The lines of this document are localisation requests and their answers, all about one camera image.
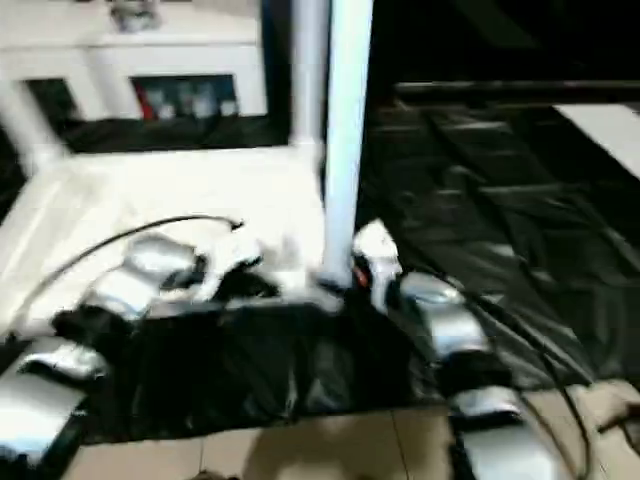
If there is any white plastic stool seat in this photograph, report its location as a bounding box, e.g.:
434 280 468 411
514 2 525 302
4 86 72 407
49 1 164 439
0 143 347 342

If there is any white plastic table leg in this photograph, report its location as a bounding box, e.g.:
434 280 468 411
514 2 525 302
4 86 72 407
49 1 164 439
287 0 332 152
318 0 375 297
0 74 69 169

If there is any black work mat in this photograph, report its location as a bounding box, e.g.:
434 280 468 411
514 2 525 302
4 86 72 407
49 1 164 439
0 97 640 446

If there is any long black rod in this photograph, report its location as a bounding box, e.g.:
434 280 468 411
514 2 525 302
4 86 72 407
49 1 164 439
393 81 640 100

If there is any white cabinet with glass doors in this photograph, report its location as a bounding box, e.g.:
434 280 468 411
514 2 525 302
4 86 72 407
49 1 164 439
0 0 267 122

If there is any white flat sheet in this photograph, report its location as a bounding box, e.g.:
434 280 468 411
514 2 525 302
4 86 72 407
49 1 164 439
551 103 640 180

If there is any black stand foot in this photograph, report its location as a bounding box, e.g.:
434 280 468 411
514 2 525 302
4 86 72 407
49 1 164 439
596 403 640 437

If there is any dark object on cabinet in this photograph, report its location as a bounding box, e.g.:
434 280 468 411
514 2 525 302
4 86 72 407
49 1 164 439
109 0 162 32

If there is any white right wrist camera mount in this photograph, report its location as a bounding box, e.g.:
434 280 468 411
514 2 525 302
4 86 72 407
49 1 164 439
349 218 405 312

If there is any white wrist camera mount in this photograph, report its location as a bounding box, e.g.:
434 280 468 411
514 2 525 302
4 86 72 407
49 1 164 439
193 227 265 302
349 218 405 312

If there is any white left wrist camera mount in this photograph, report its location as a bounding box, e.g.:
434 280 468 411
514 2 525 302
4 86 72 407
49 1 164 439
193 227 265 302

